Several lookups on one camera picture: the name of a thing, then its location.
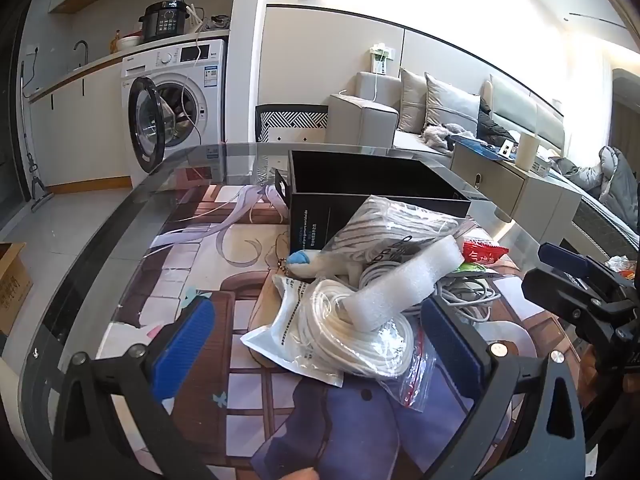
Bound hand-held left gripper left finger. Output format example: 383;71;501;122
52;296;221;480

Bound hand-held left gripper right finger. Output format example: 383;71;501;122
421;296;587;480

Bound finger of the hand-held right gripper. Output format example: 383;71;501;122
538;242;636;297
521;267;613;322

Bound white cable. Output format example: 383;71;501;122
360;260;501;322

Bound white foam piece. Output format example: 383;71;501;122
347;236;465;333

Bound white rope coil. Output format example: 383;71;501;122
297;277;426;408

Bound white printed packet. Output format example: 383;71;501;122
241;272;346;388

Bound clear bag of grey-white cords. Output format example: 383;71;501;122
320;195;468;267

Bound white plush toy blue tip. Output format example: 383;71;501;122
286;249;362;287

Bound black cardboard box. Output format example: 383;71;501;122
274;150;472;257

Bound red snack packet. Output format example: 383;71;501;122
461;240;510;266

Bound beige side cabinet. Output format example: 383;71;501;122
450;137;583;223

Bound grey down jacket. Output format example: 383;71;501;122
550;145;640;226

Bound white cylinder cup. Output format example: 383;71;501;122
515;131;538;168

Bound blue book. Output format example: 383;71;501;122
457;135;516;161

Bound black jacket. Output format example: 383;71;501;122
475;97;518;143

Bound grey furry cloth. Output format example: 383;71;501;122
421;122;473;153

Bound brown cardboard box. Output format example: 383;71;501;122
0;242;33;336

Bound grey pillow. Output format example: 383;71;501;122
422;72;481;133

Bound beige pillow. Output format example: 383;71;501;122
397;67;431;133

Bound kitchen counter cabinet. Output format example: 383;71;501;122
27;55;133;193

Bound beige sofa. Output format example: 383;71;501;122
327;72;566;161

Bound mop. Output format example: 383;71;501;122
20;60;55;211

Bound white washing machine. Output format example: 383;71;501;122
120;39;228;176

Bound black pressure cooker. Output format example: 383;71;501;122
138;1;192;43

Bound wall socket with charger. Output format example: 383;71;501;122
369;44;396;76

